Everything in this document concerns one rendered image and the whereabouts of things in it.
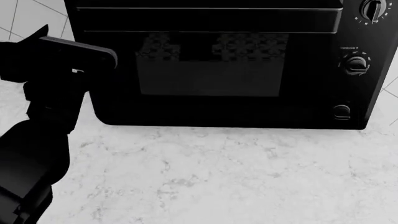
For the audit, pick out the black toaster oven body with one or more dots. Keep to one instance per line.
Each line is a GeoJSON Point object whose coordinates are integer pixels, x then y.
{"type": "Point", "coordinates": [356, 35]}

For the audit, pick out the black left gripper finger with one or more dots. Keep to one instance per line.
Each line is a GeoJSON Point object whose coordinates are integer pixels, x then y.
{"type": "Point", "coordinates": [38, 33]}
{"type": "Point", "coordinates": [84, 50]}

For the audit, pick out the black toaster oven glass door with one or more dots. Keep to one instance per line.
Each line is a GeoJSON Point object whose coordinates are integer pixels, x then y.
{"type": "Point", "coordinates": [211, 109]}

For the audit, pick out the small black function knob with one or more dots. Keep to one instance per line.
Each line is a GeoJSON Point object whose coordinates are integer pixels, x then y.
{"type": "Point", "coordinates": [341, 112]}

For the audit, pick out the black timer knob with ticks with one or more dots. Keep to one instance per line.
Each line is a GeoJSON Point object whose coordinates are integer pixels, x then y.
{"type": "Point", "coordinates": [374, 9]}

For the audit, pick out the black temperature knob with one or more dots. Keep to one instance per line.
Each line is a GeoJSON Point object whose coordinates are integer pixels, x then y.
{"type": "Point", "coordinates": [355, 65]}

